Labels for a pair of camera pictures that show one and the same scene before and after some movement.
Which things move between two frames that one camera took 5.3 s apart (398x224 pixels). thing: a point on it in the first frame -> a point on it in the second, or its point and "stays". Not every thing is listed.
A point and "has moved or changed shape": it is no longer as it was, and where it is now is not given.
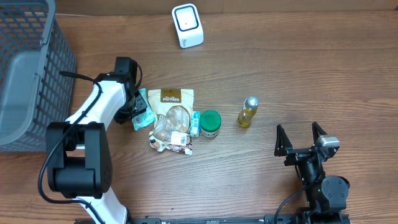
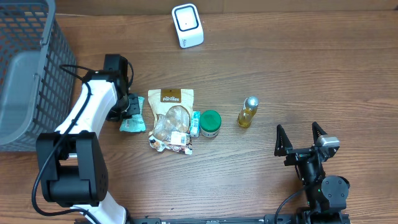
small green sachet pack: x=194 y=131 stays
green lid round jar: x=210 y=122 stays
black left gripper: x=122 y=117 -> x=134 y=110
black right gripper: x=302 y=155 stays
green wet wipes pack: x=147 y=117 has moved or changed shape
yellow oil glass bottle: x=249 y=110 stays
